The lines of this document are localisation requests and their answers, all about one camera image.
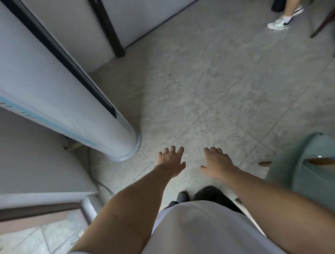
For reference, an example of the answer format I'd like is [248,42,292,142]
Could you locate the person's light lavender shirt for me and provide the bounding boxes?
[141,200,286,254]

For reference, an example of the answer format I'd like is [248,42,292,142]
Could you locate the dark red wooden chair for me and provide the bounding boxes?
[310,7,335,38]

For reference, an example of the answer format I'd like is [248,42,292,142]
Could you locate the dark vertical door post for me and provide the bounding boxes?
[88,0,126,58]

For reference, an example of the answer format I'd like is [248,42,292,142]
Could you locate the person's left forearm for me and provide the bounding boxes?
[69,165,173,254]

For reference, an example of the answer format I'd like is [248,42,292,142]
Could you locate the black appliance cable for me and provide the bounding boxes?
[85,148,116,197]

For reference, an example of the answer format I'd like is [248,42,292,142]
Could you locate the dark brown window frame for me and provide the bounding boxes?
[0,201,89,236]

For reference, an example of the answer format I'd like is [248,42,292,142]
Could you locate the white cylindrical appliance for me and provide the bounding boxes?
[0,0,142,162]

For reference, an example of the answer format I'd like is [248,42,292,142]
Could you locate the person's right forearm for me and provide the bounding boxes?
[221,167,335,254]

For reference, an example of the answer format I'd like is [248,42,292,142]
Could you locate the person's right hand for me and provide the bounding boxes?
[200,147,240,182]

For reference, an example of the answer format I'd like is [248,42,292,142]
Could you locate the person's left hand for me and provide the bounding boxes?
[154,145,187,179]

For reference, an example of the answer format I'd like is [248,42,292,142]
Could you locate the green fabric chair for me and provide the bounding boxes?
[258,132,335,207]

